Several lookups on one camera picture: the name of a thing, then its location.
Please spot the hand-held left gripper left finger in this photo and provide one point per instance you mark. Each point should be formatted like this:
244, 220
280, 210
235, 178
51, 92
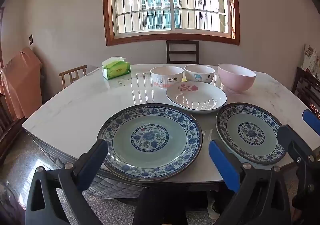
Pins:
93, 162

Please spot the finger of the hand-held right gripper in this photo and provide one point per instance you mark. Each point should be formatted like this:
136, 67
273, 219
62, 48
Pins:
292, 142
311, 119

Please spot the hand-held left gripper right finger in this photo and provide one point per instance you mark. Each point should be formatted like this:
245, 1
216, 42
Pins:
223, 165

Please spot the small blue patterned plate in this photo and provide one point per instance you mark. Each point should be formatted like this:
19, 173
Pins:
250, 132

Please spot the large blue patterned plate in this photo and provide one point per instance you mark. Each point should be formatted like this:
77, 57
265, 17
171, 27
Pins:
150, 137

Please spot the white floral plate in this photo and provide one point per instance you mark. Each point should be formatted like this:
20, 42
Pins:
196, 97

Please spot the pink bowl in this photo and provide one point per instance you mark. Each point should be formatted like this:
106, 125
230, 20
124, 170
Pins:
236, 79

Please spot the white dog print bowl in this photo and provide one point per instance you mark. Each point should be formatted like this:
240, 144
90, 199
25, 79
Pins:
200, 74

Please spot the white rabbit print bowl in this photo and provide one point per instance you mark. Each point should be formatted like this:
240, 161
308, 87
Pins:
166, 77

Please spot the dark carved wooden chair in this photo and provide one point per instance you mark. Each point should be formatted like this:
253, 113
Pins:
306, 89

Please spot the stack of newspapers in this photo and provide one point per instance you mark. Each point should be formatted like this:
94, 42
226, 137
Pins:
311, 59

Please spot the light wooden chair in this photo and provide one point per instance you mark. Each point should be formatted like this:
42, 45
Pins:
72, 74

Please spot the green tissue pack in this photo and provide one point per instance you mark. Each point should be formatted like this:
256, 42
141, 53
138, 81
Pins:
116, 68

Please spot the orange cloth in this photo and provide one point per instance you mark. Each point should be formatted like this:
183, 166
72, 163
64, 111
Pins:
21, 82

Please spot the dark wooden slatted chair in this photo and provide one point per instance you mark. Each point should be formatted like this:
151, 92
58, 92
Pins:
182, 51

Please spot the dark wall switch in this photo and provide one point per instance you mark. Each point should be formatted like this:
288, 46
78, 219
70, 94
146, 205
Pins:
31, 39

